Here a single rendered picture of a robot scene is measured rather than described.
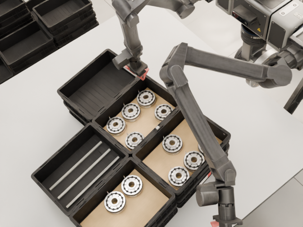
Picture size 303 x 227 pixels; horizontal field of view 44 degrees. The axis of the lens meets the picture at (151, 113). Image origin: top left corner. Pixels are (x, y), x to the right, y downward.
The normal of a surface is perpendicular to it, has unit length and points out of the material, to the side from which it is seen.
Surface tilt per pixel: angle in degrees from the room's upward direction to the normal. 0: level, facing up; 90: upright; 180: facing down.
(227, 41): 0
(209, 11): 0
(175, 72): 38
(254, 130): 0
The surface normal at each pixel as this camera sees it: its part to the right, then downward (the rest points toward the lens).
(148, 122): -0.12, -0.52
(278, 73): 0.27, -0.01
